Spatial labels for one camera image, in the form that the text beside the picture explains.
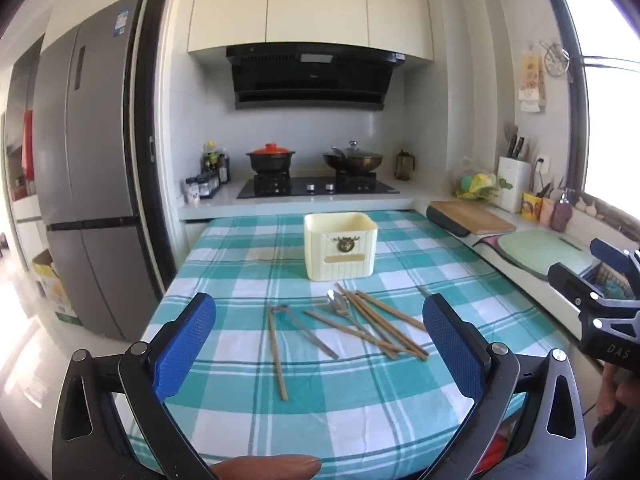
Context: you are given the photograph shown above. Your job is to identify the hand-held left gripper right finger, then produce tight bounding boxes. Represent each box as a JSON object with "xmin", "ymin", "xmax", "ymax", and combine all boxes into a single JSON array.
[{"xmin": 414, "ymin": 293, "xmax": 589, "ymax": 480}]

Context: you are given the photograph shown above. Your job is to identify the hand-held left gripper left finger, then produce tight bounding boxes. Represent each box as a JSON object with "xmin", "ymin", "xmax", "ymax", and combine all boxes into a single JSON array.
[{"xmin": 52, "ymin": 292, "xmax": 217, "ymax": 480}]

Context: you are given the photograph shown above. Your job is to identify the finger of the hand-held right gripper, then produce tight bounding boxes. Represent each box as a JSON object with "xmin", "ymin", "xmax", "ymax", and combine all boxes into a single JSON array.
[
  {"xmin": 590, "ymin": 238, "xmax": 640, "ymax": 287},
  {"xmin": 547, "ymin": 262, "xmax": 607, "ymax": 312}
]

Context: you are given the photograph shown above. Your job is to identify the pile of wooden chopsticks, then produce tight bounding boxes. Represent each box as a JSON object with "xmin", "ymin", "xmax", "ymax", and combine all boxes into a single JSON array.
[{"xmin": 267, "ymin": 282, "xmax": 431, "ymax": 402}]

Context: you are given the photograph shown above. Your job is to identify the cream plastic utensil holder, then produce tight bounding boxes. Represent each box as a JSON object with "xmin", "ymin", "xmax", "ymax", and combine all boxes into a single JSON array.
[{"xmin": 304, "ymin": 212, "xmax": 379, "ymax": 282}]

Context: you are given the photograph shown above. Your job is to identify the person's right hand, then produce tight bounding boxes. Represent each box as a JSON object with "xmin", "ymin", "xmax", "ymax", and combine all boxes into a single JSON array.
[{"xmin": 600, "ymin": 363, "xmax": 640, "ymax": 415}]

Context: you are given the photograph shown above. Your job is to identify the person's left hand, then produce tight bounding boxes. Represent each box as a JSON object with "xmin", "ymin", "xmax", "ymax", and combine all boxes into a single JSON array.
[{"xmin": 209, "ymin": 454, "xmax": 322, "ymax": 480}]

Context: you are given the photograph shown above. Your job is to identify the green cutting board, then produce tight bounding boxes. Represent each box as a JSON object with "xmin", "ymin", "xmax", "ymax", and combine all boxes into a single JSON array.
[{"xmin": 497, "ymin": 230, "xmax": 596, "ymax": 281}]

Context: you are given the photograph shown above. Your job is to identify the soap dispenser bottle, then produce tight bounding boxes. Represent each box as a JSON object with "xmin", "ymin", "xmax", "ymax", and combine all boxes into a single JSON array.
[{"xmin": 550, "ymin": 188, "xmax": 576, "ymax": 233}]

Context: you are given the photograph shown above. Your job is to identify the yellow cup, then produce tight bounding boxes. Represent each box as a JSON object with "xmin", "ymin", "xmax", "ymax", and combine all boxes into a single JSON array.
[{"xmin": 521, "ymin": 192, "xmax": 544, "ymax": 221}]

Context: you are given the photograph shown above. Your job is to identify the teal checkered tablecloth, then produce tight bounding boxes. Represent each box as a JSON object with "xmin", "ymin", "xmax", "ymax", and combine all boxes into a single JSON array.
[{"xmin": 127, "ymin": 210, "xmax": 566, "ymax": 477}]

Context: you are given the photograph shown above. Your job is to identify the pink mat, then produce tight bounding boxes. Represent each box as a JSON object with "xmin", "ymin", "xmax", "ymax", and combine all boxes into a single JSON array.
[{"xmin": 472, "ymin": 234, "xmax": 507, "ymax": 262}]

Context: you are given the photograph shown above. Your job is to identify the white knife block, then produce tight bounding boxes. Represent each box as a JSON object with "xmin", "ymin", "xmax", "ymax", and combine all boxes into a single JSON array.
[{"xmin": 496, "ymin": 136, "xmax": 532, "ymax": 214}]

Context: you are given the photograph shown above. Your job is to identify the wooden cutting board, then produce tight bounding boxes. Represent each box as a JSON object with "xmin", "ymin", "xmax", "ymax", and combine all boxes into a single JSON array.
[{"xmin": 430, "ymin": 201, "xmax": 517, "ymax": 235}]

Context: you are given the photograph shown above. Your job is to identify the black cutting board stand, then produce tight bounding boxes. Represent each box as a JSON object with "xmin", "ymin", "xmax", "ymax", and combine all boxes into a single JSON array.
[{"xmin": 426, "ymin": 205, "xmax": 472, "ymax": 238}]

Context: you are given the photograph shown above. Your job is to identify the metal spoon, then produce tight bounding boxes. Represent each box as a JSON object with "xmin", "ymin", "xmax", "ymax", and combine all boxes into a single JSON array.
[{"xmin": 327, "ymin": 290, "xmax": 373, "ymax": 333}]

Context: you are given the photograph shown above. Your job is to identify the plastic bag with yellow contents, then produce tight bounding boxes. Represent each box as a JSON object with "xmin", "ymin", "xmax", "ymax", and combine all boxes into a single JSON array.
[{"xmin": 452, "ymin": 157, "xmax": 502, "ymax": 201}]

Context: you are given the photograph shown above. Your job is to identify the cardboard box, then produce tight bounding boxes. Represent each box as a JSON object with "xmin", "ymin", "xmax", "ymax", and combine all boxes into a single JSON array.
[{"xmin": 32, "ymin": 250, "xmax": 84, "ymax": 327}]

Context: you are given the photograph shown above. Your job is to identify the window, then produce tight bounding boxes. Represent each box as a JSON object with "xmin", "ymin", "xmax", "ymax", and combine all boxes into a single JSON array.
[{"xmin": 542, "ymin": 0, "xmax": 640, "ymax": 233}]

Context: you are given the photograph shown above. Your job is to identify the row of spice jars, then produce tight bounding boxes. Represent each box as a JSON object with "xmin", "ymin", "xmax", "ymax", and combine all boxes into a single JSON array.
[{"xmin": 184, "ymin": 174, "xmax": 221, "ymax": 206}]

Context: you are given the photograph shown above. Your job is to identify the group of sauce bottles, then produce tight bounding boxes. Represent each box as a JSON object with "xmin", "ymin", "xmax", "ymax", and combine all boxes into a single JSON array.
[{"xmin": 201, "ymin": 141, "xmax": 231, "ymax": 185}]

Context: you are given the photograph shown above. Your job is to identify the dark glass jug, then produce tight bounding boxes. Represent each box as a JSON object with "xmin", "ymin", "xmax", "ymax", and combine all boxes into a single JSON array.
[{"xmin": 394, "ymin": 149, "xmax": 417, "ymax": 182}]

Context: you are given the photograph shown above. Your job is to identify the black gas stove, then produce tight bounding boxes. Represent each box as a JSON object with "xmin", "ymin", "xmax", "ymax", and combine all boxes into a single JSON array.
[{"xmin": 236, "ymin": 175, "xmax": 401, "ymax": 199}]

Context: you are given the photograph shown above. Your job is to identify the grey refrigerator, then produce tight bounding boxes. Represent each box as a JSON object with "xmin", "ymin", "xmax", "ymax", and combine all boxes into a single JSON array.
[{"xmin": 32, "ymin": 0, "xmax": 147, "ymax": 342}]

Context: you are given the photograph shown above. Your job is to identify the black clay pot orange lid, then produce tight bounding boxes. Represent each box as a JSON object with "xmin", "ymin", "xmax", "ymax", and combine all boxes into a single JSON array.
[{"xmin": 246, "ymin": 143, "xmax": 296, "ymax": 175}]

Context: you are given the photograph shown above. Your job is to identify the dark wok with glass lid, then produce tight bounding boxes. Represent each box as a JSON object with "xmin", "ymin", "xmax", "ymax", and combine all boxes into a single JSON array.
[{"xmin": 322, "ymin": 141, "xmax": 385, "ymax": 173}]

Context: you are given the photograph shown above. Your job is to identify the red cloth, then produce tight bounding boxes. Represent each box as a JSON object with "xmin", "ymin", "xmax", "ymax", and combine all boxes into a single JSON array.
[{"xmin": 21, "ymin": 110, "xmax": 35, "ymax": 181}]

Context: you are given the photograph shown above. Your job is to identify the black range hood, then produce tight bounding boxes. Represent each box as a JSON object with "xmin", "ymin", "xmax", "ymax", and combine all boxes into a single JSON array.
[{"xmin": 226, "ymin": 45, "xmax": 407, "ymax": 111}]

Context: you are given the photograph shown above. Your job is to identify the hanging wall calendar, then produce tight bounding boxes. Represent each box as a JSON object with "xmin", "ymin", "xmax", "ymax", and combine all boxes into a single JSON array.
[{"xmin": 517, "ymin": 50, "xmax": 547, "ymax": 113}]

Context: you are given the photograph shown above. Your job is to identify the cream wall cabinets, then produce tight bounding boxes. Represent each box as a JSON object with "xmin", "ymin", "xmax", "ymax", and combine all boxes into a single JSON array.
[{"xmin": 187, "ymin": 0, "xmax": 435, "ymax": 64}]

